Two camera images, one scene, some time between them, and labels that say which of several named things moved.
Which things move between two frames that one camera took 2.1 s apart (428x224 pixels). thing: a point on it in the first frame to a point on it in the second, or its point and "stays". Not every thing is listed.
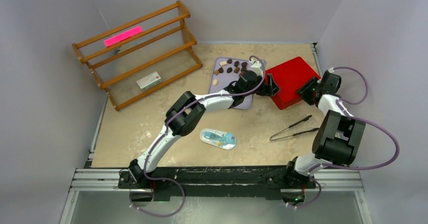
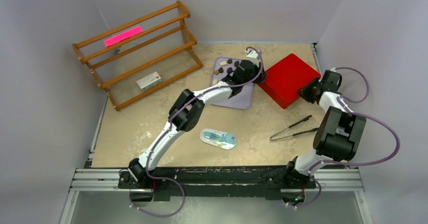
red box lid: x=290 y=76 stays
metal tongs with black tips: x=272 y=137 stays
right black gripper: x=303 y=91 stays
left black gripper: x=266 y=90 to x=261 y=77
